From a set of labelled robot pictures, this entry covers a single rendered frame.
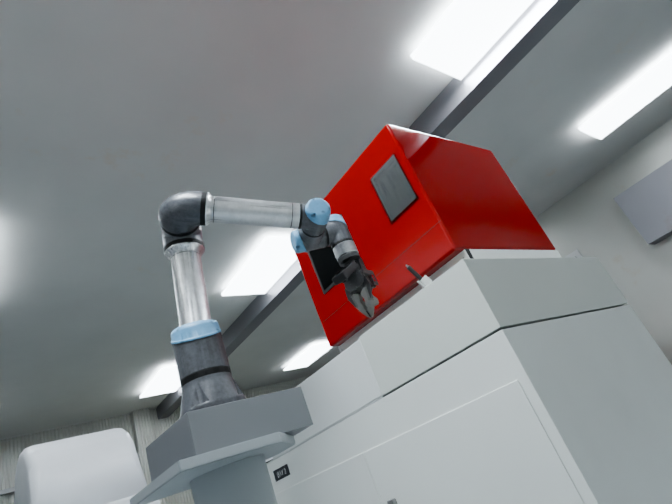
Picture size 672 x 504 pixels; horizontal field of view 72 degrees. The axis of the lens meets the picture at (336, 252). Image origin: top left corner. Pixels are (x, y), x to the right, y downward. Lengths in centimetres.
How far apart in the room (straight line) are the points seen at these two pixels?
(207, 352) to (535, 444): 70
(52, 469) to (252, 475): 220
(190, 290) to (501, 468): 88
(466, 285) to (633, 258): 669
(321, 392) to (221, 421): 35
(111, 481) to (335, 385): 214
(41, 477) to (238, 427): 221
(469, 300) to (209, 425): 56
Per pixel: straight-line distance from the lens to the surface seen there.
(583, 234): 778
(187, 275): 137
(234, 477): 105
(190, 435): 99
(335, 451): 128
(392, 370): 107
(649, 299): 753
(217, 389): 109
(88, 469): 319
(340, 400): 122
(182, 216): 134
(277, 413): 107
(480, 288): 90
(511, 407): 90
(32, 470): 318
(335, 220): 151
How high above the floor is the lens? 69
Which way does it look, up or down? 25 degrees up
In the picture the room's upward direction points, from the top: 23 degrees counter-clockwise
